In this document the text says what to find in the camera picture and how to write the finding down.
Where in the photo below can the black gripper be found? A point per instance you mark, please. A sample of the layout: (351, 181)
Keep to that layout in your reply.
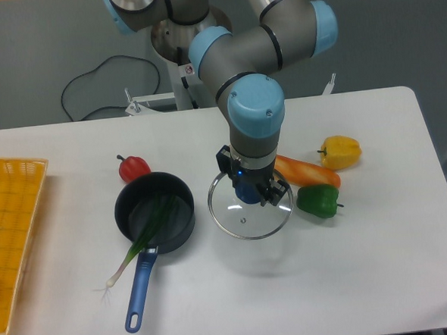
(249, 182)

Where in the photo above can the glass pot lid blue knob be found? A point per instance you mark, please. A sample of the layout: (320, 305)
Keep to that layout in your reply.
(248, 221)

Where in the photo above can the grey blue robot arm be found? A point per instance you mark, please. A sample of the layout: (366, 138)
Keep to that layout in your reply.
(237, 71)

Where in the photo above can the orange baguette bread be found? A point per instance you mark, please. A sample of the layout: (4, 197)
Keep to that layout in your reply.
(301, 173)

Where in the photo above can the green bell pepper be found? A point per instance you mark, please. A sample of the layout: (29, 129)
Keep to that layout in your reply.
(320, 200)

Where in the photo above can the yellow bell pepper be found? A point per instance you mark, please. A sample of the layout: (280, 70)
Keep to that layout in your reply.
(339, 152)

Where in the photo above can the red bell pepper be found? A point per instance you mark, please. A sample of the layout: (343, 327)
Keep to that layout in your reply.
(132, 168)

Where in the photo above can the green onion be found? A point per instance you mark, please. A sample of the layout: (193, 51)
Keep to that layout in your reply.
(149, 225)

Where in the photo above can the yellow woven basket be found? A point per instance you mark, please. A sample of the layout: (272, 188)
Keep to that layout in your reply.
(21, 183)

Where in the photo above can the dark pot blue handle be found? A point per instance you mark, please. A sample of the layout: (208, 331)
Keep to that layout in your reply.
(183, 226)

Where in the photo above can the white table bracket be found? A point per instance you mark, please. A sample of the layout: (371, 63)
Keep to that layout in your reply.
(330, 85)

